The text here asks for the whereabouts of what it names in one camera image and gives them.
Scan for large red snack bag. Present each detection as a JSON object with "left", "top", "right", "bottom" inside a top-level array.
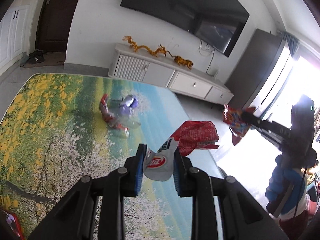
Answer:
[{"left": 223, "top": 105, "right": 256, "bottom": 146}]

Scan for tv cables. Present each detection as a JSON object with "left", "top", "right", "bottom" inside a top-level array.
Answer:
[{"left": 198, "top": 38, "right": 217, "bottom": 75}]

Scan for red clear wrapper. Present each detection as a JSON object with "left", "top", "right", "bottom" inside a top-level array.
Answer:
[{"left": 99, "top": 93, "right": 129, "bottom": 137}]

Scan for white wall cupboards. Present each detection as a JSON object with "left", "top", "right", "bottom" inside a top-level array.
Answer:
[{"left": 1, "top": 0, "right": 39, "bottom": 73}]

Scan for grey refrigerator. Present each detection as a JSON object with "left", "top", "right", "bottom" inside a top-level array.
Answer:
[{"left": 226, "top": 29, "right": 290, "bottom": 108}]

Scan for golden dragon figurine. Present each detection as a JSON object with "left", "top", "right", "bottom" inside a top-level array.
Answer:
[{"left": 122, "top": 36, "right": 173, "bottom": 57}]

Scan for black shoes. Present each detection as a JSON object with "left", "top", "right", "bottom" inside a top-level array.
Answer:
[{"left": 27, "top": 49, "right": 44, "bottom": 64}]

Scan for purple plastic wrapper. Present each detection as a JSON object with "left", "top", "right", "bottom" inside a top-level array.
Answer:
[{"left": 118, "top": 95, "right": 138, "bottom": 118}]

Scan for golden tiger figurine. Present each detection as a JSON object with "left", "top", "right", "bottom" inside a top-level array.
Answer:
[{"left": 168, "top": 51, "right": 194, "bottom": 69}]

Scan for dark brown entrance door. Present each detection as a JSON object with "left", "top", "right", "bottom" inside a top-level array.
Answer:
[{"left": 35, "top": 0, "right": 79, "bottom": 53}]

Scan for white tv cabinet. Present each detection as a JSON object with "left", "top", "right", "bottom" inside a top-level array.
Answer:
[{"left": 108, "top": 43, "right": 234, "bottom": 105}]

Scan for red white snack wrapper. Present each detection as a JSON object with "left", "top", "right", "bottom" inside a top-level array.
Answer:
[{"left": 143, "top": 120, "right": 219, "bottom": 181}]

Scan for large black wall television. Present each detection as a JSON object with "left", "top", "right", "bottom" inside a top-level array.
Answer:
[{"left": 120, "top": 0, "right": 249, "bottom": 57}]

